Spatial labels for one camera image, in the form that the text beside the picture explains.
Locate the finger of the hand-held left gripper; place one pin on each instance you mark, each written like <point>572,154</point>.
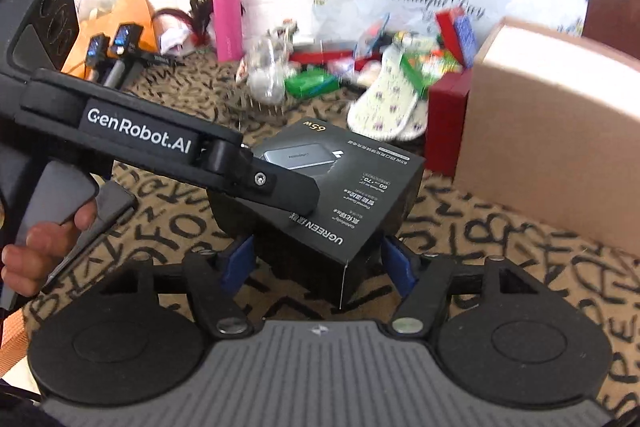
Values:
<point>272,184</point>

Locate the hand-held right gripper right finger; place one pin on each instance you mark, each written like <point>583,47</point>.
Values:
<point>400,263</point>

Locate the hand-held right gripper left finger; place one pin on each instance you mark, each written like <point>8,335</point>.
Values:
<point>239,263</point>

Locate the black charger box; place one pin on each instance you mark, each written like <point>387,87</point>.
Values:
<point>350,187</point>

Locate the person's left hand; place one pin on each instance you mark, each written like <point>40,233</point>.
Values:
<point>35,257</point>

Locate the white plush toy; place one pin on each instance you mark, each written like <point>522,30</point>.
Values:
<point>95,4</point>

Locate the orange bag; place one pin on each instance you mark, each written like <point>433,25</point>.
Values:
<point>125,14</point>

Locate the letter patterned tablecloth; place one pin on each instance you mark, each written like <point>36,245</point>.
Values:
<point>500,247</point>

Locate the green packet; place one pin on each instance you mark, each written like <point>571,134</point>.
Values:
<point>310,83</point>

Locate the clear plastic bottle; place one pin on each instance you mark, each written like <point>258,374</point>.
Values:
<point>267,67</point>

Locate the red white pouch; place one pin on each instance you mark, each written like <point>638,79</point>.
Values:
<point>172,29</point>

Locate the flat red tray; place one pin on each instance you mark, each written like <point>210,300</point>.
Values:
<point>320,58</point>

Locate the floral cloth slippers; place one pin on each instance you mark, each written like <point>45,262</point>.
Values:
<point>385,102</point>

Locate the red box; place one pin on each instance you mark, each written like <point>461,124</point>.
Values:
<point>447,122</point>

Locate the pink bottle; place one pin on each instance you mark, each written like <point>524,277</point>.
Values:
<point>228,22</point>

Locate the brown cardboard box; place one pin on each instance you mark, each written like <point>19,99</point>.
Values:
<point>540,132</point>

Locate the red carton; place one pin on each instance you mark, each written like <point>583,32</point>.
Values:
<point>447,22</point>

